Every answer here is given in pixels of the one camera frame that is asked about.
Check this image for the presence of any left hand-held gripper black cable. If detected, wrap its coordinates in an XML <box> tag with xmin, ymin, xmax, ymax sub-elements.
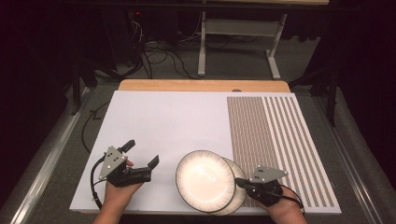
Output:
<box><xmin>90</xmin><ymin>153</ymin><xmax>108</xmax><ymax>211</ymax></box>

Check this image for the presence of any right hand-held gripper black cable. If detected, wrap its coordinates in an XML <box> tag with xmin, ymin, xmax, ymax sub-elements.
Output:
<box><xmin>279</xmin><ymin>184</ymin><xmax>305</xmax><ymax>217</ymax></box>

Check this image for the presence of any wooden table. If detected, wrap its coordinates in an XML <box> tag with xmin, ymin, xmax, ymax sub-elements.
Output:
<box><xmin>118</xmin><ymin>78</ymin><xmax>291</xmax><ymax>93</ymax></box>

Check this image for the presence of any dark metal stand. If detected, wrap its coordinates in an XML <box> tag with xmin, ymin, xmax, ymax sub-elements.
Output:
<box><xmin>289</xmin><ymin>69</ymin><xmax>340</xmax><ymax>128</ymax></box>
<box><xmin>69</xmin><ymin>57</ymin><xmax>98</xmax><ymax>117</ymax></box>

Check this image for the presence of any black floor cable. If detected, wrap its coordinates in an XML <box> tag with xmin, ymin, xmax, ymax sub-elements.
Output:
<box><xmin>80</xmin><ymin>99</ymin><xmax>112</xmax><ymax>155</ymax></box>

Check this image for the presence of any white plate with dark rim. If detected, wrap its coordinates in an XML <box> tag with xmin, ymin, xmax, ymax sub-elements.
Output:
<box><xmin>211</xmin><ymin>157</ymin><xmax>248</xmax><ymax>217</ymax></box>
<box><xmin>175</xmin><ymin>149</ymin><xmax>236</xmax><ymax>214</ymax></box>

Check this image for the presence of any white metal stand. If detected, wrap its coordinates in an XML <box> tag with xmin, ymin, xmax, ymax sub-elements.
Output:
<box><xmin>197</xmin><ymin>10</ymin><xmax>289</xmax><ymax>80</ymax></box>

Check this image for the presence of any white board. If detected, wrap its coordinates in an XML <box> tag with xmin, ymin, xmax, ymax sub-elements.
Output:
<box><xmin>68</xmin><ymin>90</ymin><xmax>343</xmax><ymax>216</ymax></box>

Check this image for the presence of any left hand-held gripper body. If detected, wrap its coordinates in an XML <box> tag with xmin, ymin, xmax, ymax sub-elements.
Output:
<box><xmin>98</xmin><ymin>146</ymin><xmax>153</xmax><ymax>189</ymax></box>

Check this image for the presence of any person's right hand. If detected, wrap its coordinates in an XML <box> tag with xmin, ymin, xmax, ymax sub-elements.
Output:
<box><xmin>256</xmin><ymin>186</ymin><xmax>304</xmax><ymax>218</ymax></box>

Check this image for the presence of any person's left hand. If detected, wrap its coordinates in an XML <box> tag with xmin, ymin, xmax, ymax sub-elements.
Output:
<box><xmin>103</xmin><ymin>160</ymin><xmax>144</xmax><ymax>214</ymax></box>

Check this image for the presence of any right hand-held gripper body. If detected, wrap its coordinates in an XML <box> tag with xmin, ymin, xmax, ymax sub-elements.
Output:
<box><xmin>247</xmin><ymin>164</ymin><xmax>290</xmax><ymax>208</ymax></box>

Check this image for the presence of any bundle of floor cables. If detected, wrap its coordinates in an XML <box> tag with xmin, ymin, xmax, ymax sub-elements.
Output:
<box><xmin>126</xmin><ymin>18</ymin><xmax>201</xmax><ymax>80</ymax></box>

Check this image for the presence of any aluminium floor rail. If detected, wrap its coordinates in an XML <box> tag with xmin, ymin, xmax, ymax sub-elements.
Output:
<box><xmin>8</xmin><ymin>88</ymin><xmax>92</xmax><ymax>224</ymax></box>
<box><xmin>312</xmin><ymin>95</ymin><xmax>385</xmax><ymax>224</ymax></box>

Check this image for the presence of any striped grey placemat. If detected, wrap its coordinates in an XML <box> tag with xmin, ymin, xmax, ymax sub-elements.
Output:
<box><xmin>226</xmin><ymin>95</ymin><xmax>339</xmax><ymax>209</ymax></box>

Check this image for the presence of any hand-held gripper black cable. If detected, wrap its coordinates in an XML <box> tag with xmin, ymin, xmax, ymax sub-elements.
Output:
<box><xmin>90</xmin><ymin>153</ymin><xmax>108</xmax><ymax>211</ymax></box>
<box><xmin>279</xmin><ymin>184</ymin><xmax>305</xmax><ymax>217</ymax></box>

